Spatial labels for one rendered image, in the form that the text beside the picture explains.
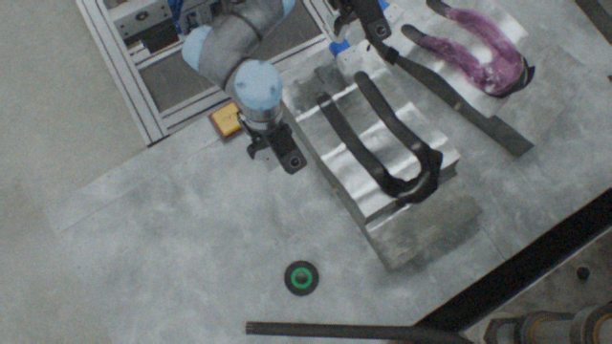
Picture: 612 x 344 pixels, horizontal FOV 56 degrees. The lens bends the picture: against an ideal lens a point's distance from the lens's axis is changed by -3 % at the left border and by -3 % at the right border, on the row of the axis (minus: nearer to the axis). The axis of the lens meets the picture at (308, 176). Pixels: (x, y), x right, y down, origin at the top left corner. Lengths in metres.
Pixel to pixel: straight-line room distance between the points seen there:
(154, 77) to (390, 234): 1.19
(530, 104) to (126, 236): 1.01
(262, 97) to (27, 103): 1.73
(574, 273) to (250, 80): 0.96
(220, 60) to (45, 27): 1.76
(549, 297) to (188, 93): 1.38
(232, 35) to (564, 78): 0.86
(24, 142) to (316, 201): 1.43
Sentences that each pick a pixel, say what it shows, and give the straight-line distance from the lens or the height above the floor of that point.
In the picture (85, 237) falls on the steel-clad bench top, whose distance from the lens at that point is 1.49.
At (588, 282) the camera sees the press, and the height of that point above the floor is 0.79.
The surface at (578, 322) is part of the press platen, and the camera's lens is 1.03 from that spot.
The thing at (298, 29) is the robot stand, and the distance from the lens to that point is 2.27.
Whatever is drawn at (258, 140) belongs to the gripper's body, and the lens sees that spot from 1.17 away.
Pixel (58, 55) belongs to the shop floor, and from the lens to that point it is 2.63.
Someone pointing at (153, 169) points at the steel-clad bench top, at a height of 0.80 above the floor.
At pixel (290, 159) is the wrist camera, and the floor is 1.09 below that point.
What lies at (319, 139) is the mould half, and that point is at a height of 0.88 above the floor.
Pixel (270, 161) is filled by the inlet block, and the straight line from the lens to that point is 1.29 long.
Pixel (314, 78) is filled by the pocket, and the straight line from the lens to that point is 1.46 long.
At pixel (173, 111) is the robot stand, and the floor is 0.23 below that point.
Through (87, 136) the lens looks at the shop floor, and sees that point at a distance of 2.45.
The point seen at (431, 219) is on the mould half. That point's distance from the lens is 1.40.
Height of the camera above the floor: 2.19
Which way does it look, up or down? 75 degrees down
